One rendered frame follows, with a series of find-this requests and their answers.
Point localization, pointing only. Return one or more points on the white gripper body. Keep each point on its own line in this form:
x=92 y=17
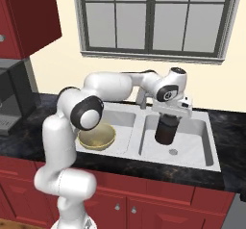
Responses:
x=169 y=110

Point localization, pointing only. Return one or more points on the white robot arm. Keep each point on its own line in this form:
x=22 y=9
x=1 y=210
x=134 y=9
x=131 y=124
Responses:
x=70 y=111

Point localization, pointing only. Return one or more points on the grey sink tap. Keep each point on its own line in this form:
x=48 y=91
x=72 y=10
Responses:
x=141 y=99

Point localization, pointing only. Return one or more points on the grey double basin sink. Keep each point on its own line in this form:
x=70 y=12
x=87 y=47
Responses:
x=189 y=149

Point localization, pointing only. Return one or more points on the olive yellow bowl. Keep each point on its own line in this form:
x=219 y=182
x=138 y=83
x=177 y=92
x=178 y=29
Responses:
x=96 y=138

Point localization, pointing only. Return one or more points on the red drawer front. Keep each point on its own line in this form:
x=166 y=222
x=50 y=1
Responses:
x=16 y=168
x=169 y=192
x=213 y=200
x=121 y=183

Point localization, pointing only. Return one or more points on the grey framed window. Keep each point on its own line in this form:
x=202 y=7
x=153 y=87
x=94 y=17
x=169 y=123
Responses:
x=153 y=18

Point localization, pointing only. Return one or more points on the grey cupboard knob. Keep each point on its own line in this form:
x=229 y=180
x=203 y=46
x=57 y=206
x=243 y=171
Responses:
x=1 y=38
x=117 y=207
x=134 y=210

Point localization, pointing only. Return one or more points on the red cupboard door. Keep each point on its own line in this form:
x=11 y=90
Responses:
x=163 y=218
x=22 y=204
x=105 y=212

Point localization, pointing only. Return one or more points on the red wall cupboard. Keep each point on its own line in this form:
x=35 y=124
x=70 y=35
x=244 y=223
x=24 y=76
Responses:
x=25 y=18

